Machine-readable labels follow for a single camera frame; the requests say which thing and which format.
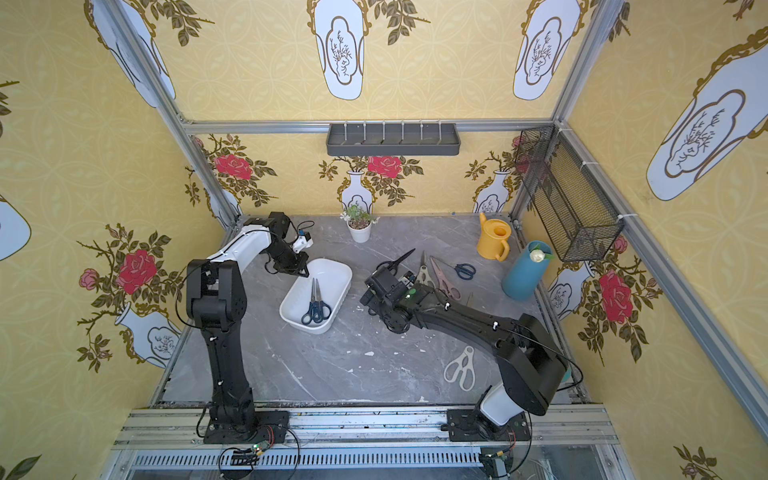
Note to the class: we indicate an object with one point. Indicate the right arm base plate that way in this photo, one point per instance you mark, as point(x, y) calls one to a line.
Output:
point(486, 427)

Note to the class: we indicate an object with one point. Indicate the small potted plant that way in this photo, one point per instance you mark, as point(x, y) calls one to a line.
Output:
point(359, 222)

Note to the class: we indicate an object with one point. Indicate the white kitchen shears front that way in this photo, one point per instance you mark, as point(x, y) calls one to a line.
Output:
point(460, 371)

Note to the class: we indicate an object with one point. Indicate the aluminium front rail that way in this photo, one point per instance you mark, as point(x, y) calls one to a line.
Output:
point(570, 441)

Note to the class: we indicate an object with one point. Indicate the cream kitchen shears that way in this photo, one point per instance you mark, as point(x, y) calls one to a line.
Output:
point(423, 275)

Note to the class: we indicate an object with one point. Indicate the black wire mesh basket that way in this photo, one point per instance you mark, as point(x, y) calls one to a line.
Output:
point(581, 222)

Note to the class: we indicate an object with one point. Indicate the white plastic storage box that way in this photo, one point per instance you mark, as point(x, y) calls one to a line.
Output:
point(334, 280)

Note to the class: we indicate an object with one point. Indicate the small blue thin scissors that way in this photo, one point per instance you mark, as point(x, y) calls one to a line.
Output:
point(464, 271)

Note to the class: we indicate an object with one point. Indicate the large black scissors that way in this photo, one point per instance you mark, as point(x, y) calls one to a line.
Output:
point(393, 265)

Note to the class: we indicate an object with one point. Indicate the teal bottle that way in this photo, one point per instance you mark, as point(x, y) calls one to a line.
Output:
point(527, 271)

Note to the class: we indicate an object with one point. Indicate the yellow watering can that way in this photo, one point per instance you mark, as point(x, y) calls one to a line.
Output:
point(493, 241)

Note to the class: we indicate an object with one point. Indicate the dark blue handled scissors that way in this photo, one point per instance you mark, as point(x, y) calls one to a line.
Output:
point(327, 311)

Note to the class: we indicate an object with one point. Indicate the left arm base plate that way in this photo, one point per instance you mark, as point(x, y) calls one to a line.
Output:
point(251, 428)

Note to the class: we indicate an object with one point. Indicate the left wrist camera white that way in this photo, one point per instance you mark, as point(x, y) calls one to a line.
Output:
point(302, 242)

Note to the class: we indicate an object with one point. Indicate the pink handled scissors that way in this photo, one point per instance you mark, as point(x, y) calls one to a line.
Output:
point(442, 282)

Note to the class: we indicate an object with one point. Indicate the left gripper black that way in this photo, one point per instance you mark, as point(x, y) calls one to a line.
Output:
point(292, 263)

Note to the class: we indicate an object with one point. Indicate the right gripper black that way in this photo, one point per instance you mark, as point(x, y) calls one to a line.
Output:
point(389, 279)

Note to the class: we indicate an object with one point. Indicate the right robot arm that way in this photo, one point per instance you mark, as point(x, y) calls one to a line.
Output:
point(530, 364)

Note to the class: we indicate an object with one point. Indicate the grey wall shelf rack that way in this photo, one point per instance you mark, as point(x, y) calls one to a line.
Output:
point(395, 138)

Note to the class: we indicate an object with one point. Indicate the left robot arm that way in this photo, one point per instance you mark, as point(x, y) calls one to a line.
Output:
point(216, 302)

